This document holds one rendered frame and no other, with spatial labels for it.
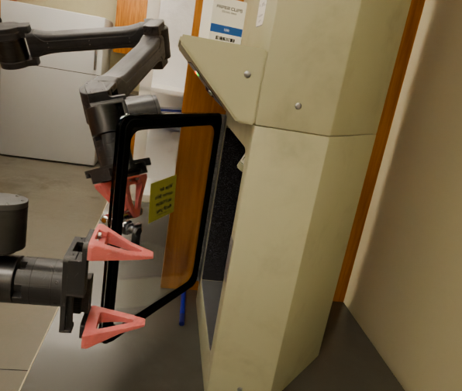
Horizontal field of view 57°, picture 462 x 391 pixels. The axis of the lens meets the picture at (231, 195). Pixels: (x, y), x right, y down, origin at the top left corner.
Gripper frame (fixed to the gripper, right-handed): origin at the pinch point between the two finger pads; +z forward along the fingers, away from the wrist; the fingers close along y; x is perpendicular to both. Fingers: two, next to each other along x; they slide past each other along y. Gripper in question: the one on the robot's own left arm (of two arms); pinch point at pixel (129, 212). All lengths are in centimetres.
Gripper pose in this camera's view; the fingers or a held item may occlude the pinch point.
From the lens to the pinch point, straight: 79.6
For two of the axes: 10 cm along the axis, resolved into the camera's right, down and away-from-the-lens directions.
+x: -4.6, 1.8, -8.7
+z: 2.3, 9.7, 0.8
